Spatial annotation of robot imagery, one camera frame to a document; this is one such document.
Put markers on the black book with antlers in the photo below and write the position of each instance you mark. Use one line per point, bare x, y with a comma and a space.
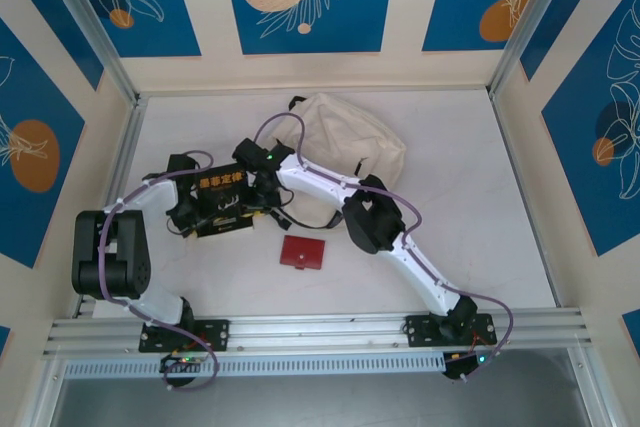
222, 197

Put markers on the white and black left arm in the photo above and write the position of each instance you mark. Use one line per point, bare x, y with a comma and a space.
150, 197

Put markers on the aluminium frame post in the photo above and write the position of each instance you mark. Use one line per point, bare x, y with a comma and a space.
90, 22
535, 17

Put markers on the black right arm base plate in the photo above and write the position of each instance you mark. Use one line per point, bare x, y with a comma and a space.
420, 329

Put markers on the red wallet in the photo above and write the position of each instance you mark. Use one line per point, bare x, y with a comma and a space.
302, 249

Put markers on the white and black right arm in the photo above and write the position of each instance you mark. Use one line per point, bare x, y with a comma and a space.
320, 184

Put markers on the small controller board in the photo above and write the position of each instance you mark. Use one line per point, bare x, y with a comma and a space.
467, 364
182, 361

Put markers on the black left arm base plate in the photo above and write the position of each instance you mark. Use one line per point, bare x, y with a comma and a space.
215, 332

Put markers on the aluminium mounting rail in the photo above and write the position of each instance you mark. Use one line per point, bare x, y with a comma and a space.
320, 329

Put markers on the aluminium table side rail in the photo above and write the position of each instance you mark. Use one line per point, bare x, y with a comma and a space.
125, 147
525, 197

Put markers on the cream canvas backpack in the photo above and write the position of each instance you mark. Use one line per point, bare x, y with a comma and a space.
350, 137

